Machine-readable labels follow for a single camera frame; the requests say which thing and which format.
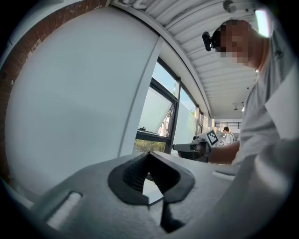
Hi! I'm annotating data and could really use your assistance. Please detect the black-framed window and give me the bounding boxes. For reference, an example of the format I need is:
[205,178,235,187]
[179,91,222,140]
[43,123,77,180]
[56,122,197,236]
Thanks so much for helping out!
[134,57,199,155]

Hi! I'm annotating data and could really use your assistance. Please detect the grey T-shirt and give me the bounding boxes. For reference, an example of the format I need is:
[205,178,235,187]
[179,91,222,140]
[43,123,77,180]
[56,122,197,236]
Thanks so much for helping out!
[198,14,299,239]

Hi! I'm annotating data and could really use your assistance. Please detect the ceiling light panel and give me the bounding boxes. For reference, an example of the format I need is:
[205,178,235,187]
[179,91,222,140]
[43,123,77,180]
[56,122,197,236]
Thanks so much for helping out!
[254,9,271,38]

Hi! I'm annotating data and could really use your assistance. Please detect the black head-worn camera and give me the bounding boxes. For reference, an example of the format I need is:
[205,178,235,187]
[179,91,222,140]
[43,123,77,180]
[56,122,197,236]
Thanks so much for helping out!
[202,31,221,52]

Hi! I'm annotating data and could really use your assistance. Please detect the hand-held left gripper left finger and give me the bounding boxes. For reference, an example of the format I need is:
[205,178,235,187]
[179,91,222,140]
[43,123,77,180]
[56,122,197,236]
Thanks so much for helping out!
[30,151,168,239]

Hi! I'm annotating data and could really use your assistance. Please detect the person's right forearm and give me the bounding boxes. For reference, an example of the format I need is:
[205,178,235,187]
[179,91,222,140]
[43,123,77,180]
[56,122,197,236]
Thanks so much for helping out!
[207,140,241,165]

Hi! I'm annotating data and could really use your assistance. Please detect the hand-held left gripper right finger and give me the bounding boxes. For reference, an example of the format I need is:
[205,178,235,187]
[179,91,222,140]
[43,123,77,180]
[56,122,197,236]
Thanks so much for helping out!
[149,151,236,239]

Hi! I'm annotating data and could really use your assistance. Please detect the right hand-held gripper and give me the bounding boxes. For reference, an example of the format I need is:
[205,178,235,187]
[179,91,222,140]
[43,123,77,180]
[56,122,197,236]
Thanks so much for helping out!
[172,130,220,163]

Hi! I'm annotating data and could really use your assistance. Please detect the person's head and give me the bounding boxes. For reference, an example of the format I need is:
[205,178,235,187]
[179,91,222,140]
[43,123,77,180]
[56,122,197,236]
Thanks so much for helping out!
[214,20,269,70]

